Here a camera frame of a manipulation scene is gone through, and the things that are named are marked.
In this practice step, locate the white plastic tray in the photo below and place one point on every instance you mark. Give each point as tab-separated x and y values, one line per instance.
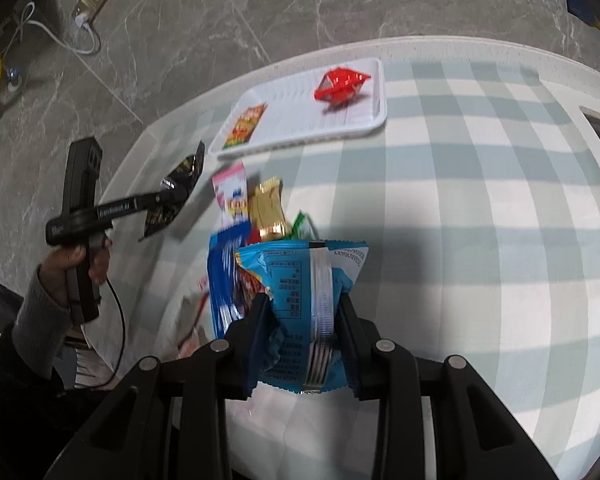
300	120

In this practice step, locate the dark blue snack packet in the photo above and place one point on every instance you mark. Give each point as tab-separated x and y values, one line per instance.
222	270

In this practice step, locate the black snack packet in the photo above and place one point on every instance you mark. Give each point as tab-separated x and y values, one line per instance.
177	185

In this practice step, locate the light blue snack packet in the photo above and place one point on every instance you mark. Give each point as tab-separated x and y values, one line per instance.
300	290

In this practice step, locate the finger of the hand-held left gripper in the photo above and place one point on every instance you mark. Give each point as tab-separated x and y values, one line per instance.
160	199

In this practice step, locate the checkered tablecloth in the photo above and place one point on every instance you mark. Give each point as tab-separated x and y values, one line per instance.
480	210

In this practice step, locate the clear orange print snack packet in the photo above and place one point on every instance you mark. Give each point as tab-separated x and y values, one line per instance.
197	317

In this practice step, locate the gold snack packet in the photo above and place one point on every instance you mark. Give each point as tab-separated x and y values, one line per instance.
267	207

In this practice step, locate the pink snack packet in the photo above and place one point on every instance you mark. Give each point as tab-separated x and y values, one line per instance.
230	190

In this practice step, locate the red snack packet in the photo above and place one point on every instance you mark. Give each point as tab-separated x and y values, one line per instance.
340	85

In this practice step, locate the person's left hand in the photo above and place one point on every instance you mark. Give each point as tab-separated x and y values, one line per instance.
57	270

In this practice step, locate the person's dark clothing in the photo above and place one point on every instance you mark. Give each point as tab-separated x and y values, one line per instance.
20	410

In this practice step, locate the green snack packet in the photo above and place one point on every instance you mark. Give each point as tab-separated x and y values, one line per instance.
302	225

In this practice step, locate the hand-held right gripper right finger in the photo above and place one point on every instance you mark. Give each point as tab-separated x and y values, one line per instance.
349	345

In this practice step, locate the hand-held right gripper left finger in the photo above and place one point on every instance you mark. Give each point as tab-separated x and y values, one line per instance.
258	340

